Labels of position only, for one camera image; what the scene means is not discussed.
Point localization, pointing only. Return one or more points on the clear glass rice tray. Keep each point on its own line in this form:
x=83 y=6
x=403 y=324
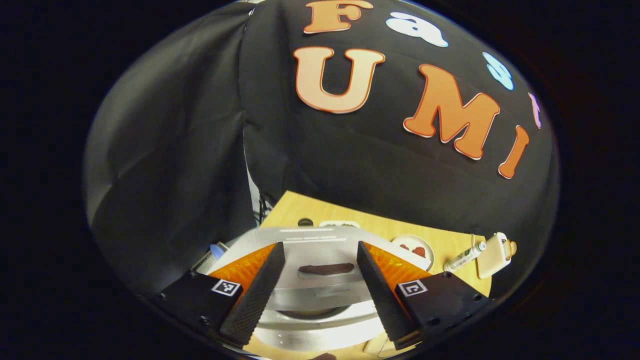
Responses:
x=380 y=347

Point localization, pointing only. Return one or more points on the toasted bread slice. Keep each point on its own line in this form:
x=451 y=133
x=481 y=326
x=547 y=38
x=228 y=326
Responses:
x=511 y=248

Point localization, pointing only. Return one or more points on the white milk bottle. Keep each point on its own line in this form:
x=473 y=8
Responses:
x=462 y=258

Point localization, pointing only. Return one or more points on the white toaster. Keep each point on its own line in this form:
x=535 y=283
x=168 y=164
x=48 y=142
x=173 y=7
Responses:
x=490 y=257

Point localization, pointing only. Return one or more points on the small dark round dish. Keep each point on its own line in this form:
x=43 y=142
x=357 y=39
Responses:
x=305 y=222

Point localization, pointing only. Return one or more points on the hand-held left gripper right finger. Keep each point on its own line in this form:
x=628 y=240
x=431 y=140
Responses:
x=380 y=295

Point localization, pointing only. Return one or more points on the white divided condiment tray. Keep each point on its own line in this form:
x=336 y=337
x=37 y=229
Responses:
x=340 y=224

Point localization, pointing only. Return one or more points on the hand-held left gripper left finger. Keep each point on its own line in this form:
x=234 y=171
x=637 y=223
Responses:
x=255 y=300

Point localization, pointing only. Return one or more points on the white round plate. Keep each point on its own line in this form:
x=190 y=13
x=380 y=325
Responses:
x=425 y=242

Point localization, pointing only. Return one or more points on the white rice cooker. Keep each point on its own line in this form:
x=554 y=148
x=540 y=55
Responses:
x=320 y=295

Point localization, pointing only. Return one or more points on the blue round cap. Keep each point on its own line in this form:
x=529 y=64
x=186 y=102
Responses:
x=216 y=251

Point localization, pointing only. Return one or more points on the white vented appliance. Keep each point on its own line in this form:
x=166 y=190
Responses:
x=205 y=262

